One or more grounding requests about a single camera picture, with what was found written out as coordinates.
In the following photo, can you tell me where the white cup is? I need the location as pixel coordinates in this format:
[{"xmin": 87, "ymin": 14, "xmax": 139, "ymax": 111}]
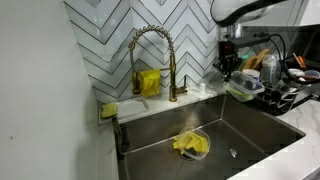
[{"xmin": 242, "ymin": 68, "xmax": 261, "ymax": 78}]

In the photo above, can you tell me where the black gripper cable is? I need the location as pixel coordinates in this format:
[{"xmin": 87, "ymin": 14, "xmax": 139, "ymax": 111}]
[{"xmin": 253, "ymin": 32, "xmax": 320, "ymax": 88}]

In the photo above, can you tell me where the small white bottle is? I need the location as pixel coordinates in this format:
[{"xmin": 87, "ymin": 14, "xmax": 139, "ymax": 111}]
[{"xmin": 198, "ymin": 82, "xmax": 207, "ymax": 95}]

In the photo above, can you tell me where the clear sponge tray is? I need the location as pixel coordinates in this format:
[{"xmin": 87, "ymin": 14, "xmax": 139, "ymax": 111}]
[{"xmin": 97, "ymin": 95, "xmax": 152, "ymax": 125}]

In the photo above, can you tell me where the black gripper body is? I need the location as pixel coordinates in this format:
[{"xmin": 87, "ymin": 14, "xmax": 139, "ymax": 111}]
[{"xmin": 213, "ymin": 39, "xmax": 244, "ymax": 73}]

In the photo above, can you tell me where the metal ladle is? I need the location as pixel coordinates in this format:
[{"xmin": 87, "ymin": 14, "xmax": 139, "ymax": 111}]
[{"xmin": 286, "ymin": 68, "xmax": 306, "ymax": 82}]

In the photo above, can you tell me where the black dish rack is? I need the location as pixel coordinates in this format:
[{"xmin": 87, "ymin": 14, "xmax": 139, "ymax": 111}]
[{"xmin": 229, "ymin": 71, "xmax": 320, "ymax": 117}]

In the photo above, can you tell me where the yellow cloth on faucet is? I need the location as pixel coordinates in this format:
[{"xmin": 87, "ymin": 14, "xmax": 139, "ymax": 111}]
[{"xmin": 138, "ymin": 68, "xmax": 162, "ymax": 98}]

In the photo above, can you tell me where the orange utensil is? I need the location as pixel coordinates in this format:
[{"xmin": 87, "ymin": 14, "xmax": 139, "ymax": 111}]
[{"xmin": 292, "ymin": 52, "xmax": 307, "ymax": 69}]

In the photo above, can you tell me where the gold spring faucet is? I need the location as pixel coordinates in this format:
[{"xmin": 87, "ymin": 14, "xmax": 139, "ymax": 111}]
[{"xmin": 128, "ymin": 24, "xmax": 188, "ymax": 103}]

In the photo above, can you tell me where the stainless steel sink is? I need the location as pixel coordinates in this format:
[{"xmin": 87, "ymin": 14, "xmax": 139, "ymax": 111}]
[{"xmin": 114, "ymin": 93, "xmax": 306, "ymax": 180}]

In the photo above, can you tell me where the wooden bowl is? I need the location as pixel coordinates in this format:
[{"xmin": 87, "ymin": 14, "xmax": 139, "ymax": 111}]
[{"xmin": 239, "ymin": 48, "xmax": 271, "ymax": 73}]

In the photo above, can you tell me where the clear baby bottle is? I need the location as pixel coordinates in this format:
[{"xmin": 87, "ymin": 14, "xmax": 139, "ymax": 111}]
[{"xmin": 259, "ymin": 54, "xmax": 282, "ymax": 86}]

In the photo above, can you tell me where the clear square plastic bowl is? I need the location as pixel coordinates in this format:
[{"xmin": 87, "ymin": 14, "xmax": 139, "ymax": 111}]
[{"xmin": 226, "ymin": 70, "xmax": 266, "ymax": 103}]

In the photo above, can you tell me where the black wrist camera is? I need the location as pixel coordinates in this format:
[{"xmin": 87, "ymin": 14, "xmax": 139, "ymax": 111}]
[{"xmin": 218, "ymin": 34, "xmax": 271, "ymax": 51}]

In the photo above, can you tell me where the small grey bowl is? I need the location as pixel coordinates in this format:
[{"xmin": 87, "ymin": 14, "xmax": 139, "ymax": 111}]
[{"xmin": 303, "ymin": 69, "xmax": 320, "ymax": 81}]

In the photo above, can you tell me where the green measuring spoon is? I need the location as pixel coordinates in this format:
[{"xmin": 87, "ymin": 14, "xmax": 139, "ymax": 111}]
[{"xmin": 233, "ymin": 89, "xmax": 255, "ymax": 101}]

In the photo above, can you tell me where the crumpled yellow cloth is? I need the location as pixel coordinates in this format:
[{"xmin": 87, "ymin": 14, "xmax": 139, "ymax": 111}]
[{"xmin": 172, "ymin": 131, "xmax": 210, "ymax": 155}]

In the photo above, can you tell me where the black sink caddy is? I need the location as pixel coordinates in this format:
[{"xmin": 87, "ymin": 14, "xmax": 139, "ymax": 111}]
[{"xmin": 111, "ymin": 115, "xmax": 133, "ymax": 155}]

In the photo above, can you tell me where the yellow sponge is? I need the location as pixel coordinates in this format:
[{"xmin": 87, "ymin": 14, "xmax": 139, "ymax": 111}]
[{"xmin": 100, "ymin": 102, "xmax": 119, "ymax": 119}]

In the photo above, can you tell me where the clear round bowl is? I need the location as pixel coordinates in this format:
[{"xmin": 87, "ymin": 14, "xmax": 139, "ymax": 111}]
[{"xmin": 176, "ymin": 126, "xmax": 212, "ymax": 162}]

